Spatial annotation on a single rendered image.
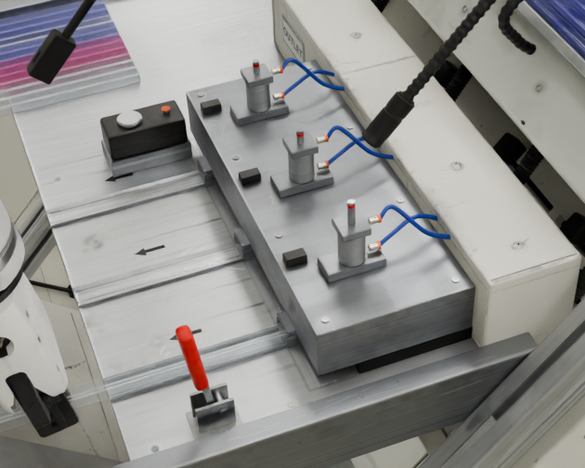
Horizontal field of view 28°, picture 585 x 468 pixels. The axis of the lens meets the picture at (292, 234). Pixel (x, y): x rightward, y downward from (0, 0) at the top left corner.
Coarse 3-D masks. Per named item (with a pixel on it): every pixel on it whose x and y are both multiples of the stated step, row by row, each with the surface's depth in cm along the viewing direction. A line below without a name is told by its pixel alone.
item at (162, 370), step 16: (240, 336) 94; (256, 336) 94; (272, 336) 94; (208, 352) 93; (224, 352) 93; (240, 352) 94; (144, 368) 92; (160, 368) 92; (176, 368) 92; (80, 384) 91; (96, 384) 91; (112, 384) 91; (128, 384) 91; (144, 384) 92; (80, 400) 91; (96, 400) 91; (0, 416) 89; (16, 416) 89
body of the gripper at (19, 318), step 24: (24, 288) 82; (0, 312) 77; (24, 312) 79; (0, 336) 78; (24, 336) 79; (48, 336) 84; (0, 360) 79; (24, 360) 80; (48, 360) 81; (0, 384) 80; (48, 384) 82
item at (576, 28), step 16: (528, 0) 95; (544, 0) 94; (560, 0) 93; (576, 0) 91; (544, 16) 93; (560, 16) 92; (576, 16) 91; (560, 32) 92; (576, 32) 91; (576, 48) 90
